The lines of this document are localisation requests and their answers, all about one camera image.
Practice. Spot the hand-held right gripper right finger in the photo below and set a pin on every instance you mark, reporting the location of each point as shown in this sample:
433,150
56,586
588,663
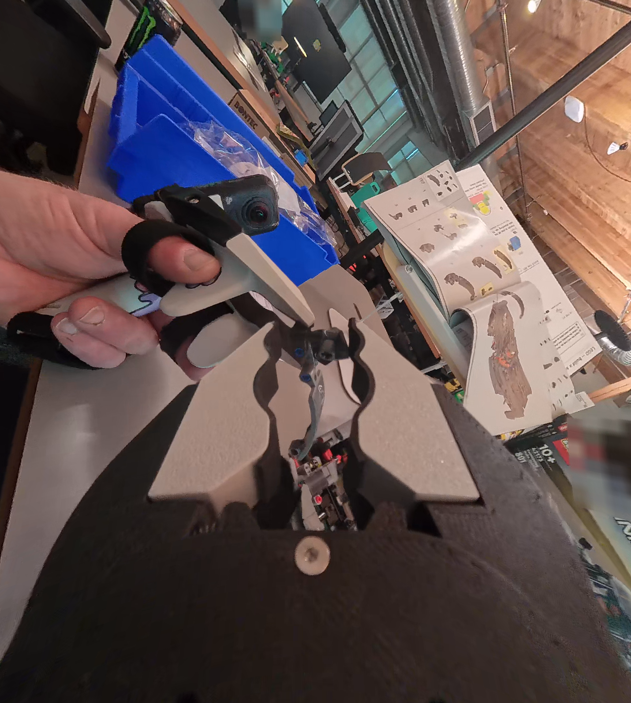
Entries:
409,439

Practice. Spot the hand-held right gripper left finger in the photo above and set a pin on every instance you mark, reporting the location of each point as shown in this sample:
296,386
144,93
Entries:
211,439

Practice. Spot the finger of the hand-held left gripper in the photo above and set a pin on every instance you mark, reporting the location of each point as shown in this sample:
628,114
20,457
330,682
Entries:
216,346
271,280

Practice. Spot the grey toy brick car model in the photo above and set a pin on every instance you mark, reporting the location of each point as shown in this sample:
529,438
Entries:
321,483

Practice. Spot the grey toy brick panel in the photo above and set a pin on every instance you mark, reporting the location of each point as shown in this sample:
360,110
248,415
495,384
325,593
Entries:
315,395

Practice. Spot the black car picture set box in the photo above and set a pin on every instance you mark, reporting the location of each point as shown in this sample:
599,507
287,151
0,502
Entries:
623,604

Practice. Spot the person's left hand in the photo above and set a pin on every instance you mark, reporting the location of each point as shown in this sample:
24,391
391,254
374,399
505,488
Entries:
30,241

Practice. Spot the blue plastic storage bin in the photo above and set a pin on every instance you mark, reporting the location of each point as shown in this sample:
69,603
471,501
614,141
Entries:
156,143

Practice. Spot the clear plastic bags pile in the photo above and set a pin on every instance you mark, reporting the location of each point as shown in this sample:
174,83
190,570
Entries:
227,143

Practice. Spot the brown cardboard box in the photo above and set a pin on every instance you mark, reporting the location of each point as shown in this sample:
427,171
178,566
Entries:
247,112

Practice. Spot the brown chair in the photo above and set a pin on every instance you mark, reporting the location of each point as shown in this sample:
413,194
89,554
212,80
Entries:
367,165

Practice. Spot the grey equipment case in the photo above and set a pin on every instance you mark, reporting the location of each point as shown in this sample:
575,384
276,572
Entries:
337,132

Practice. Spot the black green drink can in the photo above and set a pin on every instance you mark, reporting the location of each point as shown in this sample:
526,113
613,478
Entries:
148,25

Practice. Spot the open instruction booklet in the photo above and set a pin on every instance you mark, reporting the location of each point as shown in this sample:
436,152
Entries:
458,230

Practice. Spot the black office chair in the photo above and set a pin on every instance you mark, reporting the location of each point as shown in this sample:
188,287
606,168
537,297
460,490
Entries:
30,82

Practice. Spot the black computer monitor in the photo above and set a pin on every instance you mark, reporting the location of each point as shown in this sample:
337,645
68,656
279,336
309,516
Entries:
315,49

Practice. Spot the black metal pole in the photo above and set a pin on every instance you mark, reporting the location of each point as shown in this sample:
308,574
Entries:
568,82

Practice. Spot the silver duct with vent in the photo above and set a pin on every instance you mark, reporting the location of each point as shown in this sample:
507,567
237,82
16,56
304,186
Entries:
453,55

